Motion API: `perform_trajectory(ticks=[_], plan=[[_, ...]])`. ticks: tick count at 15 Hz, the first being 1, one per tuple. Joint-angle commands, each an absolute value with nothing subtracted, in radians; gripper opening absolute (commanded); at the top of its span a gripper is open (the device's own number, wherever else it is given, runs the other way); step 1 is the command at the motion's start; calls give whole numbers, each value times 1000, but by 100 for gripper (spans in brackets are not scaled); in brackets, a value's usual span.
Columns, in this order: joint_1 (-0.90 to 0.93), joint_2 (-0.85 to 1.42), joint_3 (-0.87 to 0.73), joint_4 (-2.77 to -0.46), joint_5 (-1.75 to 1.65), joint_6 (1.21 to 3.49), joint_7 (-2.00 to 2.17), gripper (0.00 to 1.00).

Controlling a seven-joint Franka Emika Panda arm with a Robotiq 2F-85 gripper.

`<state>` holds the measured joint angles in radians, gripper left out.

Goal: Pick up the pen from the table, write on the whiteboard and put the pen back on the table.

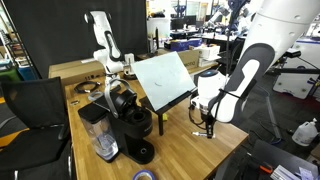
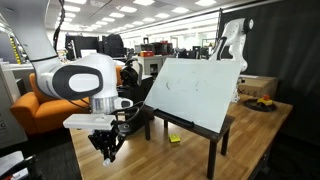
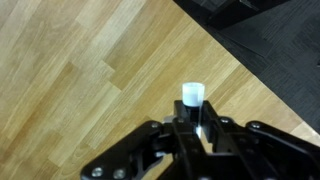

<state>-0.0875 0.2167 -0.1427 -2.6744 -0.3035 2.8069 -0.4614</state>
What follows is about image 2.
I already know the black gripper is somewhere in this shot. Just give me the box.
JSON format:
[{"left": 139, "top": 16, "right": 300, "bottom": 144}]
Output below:
[{"left": 88, "top": 124, "right": 129, "bottom": 164}]

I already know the white whiteboard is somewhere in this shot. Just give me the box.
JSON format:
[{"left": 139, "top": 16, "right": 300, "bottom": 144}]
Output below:
[{"left": 143, "top": 58, "right": 242, "bottom": 134}]

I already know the brown cardboard box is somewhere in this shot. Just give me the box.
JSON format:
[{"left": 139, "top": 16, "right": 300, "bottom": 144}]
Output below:
[{"left": 237, "top": 74, "right": 280, "bottom": 100}]

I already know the yellow red emergency button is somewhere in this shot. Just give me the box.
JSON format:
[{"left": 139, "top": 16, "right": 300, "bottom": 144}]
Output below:
[{"left": 256, "top": 94, "right": 274, "bottom": 107}]

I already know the black backdrop curtain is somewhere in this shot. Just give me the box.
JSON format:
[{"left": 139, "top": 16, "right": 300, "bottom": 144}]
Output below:
[{"left": 218, "top": 0, "right": 320, "bottom": 146}]

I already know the small yellow block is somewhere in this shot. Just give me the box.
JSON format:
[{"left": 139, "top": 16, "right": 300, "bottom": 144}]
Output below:
[{"left": 168, "top": 133, "right": 182, "bottom": 144}]

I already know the black board ledge strip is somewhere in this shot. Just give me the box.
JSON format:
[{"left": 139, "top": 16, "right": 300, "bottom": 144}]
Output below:
[{"left": 153, "top": 108, "right": 195, "bottom": 130}]

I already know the orange sofa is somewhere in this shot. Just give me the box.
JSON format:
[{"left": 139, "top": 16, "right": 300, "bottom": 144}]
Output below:
[{"left": 9, "top": 64, "right": 124, "bottom": 136}]

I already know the black coffee machine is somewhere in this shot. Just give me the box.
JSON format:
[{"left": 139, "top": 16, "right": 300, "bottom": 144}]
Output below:
[{"left": 116, "top": 57, "right": 155, "bottom": 134}]

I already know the white cart table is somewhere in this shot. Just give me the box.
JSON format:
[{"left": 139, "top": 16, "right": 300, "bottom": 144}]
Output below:
[{"left": 136, "top": 54, "right": 168, "bottom": 78}]

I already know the black white chair part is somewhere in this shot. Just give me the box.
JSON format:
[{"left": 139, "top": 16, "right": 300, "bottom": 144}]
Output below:
[{"left": 0, "top": 150, "right": 38, "bottom": 180}]

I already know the small orange box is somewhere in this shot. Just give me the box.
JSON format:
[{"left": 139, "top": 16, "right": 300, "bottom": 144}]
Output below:
[{"left": 139, "top": 50, "right": 155, "bottom": 58}]

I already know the white tall cabinet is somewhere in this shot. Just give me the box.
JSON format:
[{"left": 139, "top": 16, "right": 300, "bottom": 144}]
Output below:
[{"left": 0, "top": 61, "right": 29, "bottom": 150}]

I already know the black equipment cabinet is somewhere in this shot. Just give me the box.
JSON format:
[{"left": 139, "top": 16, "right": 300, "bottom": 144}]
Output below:
[{"left": 101, "top": 33, "right": 127, "bottom": 58}]

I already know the black computer monitor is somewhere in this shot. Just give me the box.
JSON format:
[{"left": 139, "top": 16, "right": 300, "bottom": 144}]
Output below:
[{"left": 64, "top": 34, "right": 100, "bottom": 62}]

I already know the yellow bin shelf rack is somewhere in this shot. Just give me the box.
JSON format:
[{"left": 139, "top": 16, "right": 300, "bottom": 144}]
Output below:
[{"left": 8, "top": 34, "right": 24, "bottom": 66}]

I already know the black coiled cable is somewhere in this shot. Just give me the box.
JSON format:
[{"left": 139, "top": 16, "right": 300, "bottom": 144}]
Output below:
[{"left": 243, "top": 98, "right": 278, "bottom": 113}]

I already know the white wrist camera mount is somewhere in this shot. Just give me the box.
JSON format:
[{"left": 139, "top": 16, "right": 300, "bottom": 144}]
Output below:
[{"left": 63, "top": 113, "right": 117, "bottom": 132}]

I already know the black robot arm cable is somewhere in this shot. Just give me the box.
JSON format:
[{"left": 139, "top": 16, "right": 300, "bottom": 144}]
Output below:
[{"left": 53, "top": 0, "right": 146, "bottom": 135}]

